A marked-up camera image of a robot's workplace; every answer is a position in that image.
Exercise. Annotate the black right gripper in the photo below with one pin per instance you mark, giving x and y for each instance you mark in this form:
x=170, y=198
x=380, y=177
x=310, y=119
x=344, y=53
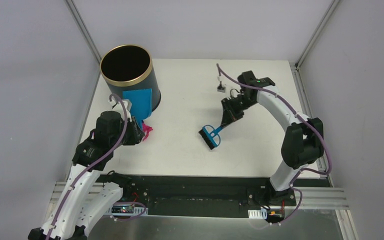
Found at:
x=230, y=114

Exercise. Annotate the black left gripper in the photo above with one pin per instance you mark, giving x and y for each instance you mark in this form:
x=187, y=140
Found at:
x=137, y=130

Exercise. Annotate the blue hand brush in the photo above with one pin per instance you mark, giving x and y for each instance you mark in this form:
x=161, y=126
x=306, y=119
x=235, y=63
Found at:
x=211, y=135

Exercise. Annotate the blue plastic dustpan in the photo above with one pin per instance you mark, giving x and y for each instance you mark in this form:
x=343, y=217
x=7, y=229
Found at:
x=141, y=104

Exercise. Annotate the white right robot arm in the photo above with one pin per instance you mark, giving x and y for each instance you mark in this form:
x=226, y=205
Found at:
x=301, y=144

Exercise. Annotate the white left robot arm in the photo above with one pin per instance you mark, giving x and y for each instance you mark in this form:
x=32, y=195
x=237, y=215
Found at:
x=73, y=218

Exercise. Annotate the pink paper scrap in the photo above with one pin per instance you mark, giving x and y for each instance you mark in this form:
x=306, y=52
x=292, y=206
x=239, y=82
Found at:
x=147, y=130

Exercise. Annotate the dark blue gold-rimmed bin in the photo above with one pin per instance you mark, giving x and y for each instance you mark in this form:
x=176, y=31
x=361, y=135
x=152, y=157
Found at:
x=130, y=67

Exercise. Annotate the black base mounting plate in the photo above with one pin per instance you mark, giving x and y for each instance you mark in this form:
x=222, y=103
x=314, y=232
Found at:
x=205, y=196

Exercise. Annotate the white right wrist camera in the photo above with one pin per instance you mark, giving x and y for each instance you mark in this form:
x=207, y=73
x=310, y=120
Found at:
x=221, y=87

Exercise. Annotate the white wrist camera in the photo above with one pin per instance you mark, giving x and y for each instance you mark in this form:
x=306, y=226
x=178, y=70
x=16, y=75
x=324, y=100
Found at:
x=221, y=87
x=125, y=109

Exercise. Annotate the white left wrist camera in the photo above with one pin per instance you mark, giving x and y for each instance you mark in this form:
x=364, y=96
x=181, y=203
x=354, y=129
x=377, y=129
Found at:
x=125, y=109

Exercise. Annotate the left white slotted cable duct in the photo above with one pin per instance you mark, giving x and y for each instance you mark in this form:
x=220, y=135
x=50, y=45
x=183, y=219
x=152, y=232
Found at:
x=128, y=210

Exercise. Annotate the white slotted cable duct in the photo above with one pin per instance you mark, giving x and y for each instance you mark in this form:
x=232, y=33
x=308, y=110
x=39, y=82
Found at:
x=257, y=214
x=128, y=210

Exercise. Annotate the right white slotted cable duct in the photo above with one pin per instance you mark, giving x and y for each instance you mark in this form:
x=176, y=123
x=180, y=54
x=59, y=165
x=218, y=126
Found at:
x=257, y=214

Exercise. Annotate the aluminium frame rail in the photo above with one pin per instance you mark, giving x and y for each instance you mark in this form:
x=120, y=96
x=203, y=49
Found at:
x=74, y=11

